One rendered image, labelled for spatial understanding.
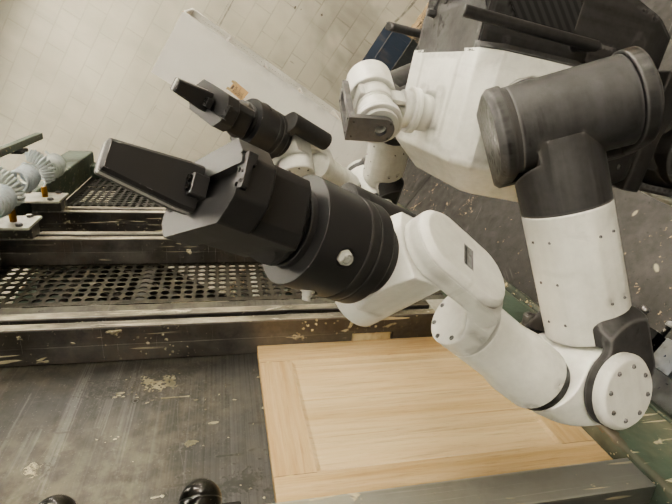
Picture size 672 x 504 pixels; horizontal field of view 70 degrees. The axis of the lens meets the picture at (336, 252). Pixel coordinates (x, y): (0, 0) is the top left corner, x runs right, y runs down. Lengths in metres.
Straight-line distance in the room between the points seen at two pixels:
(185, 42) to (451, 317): 4.26
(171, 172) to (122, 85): 5.92
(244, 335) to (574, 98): 0.66
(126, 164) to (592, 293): 0.44
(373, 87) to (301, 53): 5.31
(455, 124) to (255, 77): 4.01
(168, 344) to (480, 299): 0.64
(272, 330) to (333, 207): 0.60
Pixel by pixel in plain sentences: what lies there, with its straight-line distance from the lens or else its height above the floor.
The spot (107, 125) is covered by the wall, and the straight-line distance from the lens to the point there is 6.39.
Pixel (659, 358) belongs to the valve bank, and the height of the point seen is 0.76.
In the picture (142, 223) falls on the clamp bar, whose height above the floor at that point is 1.58.
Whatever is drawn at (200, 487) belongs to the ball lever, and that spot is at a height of 1.45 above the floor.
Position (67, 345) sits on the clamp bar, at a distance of 0.96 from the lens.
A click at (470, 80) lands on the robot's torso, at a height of 1.36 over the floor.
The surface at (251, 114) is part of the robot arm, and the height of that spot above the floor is 1.53.
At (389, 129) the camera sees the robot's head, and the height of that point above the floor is 1.39.
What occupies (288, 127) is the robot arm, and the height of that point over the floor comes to 1.46.
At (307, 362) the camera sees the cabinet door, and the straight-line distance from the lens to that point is 0.90.
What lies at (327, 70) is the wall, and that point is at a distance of 6.04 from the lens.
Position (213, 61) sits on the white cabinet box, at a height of 1.66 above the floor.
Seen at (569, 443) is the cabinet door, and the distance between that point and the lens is 0.85.
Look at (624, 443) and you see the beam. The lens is 0.84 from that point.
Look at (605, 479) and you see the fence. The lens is 0.78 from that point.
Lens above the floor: 1.61
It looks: 22 degrees down
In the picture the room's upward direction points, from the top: 60 degrees counter-clockwise
